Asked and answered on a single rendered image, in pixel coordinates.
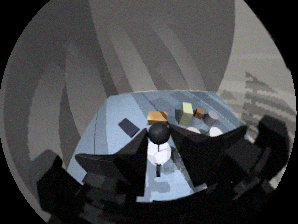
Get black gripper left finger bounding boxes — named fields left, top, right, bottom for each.
left=74, top=128, right=149, bottom=196

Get glass coffee press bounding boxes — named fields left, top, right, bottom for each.
left=148, top=123, right=172, bottom=177

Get white cylinder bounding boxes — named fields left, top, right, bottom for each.
left=205, top=127, right=222, bottom=137
left=186, top=127, right=201, bottom=133

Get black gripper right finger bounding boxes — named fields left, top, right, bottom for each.
left=169, top=124, right=247, bottom=186

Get orange rectangular block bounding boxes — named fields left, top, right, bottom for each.
left=148, top=111, right=166, bottom=125

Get small brown cube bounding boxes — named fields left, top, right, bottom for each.
left=194, top=108, right=204, bottom=120

